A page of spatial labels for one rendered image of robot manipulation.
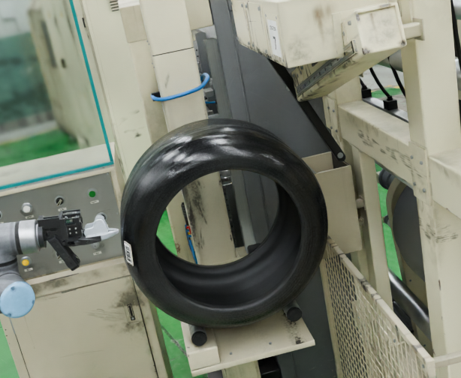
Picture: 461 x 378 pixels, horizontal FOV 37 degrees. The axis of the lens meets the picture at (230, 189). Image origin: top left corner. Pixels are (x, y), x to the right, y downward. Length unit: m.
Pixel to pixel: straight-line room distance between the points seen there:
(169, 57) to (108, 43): 3.33
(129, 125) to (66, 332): 3.03
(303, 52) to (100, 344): 1.60
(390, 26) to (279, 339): 1.02
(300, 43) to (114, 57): 3.99
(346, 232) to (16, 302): 1.07
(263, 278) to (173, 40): 0.78
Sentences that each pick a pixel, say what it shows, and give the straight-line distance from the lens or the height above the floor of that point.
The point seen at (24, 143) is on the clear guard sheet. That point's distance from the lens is 2.50.
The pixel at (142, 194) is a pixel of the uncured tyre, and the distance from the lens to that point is 1.78.
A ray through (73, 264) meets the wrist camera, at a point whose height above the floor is 1.18.
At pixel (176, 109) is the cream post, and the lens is 2.12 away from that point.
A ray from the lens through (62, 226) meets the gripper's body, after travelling 1.88.
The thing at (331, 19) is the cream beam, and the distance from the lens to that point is 1.53.
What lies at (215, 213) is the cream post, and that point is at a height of 1.12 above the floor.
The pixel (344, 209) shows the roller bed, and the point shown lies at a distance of 2.24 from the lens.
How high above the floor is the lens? 1.89
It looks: 19 degrees down
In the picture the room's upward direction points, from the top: 11 degrees counter-clockwise
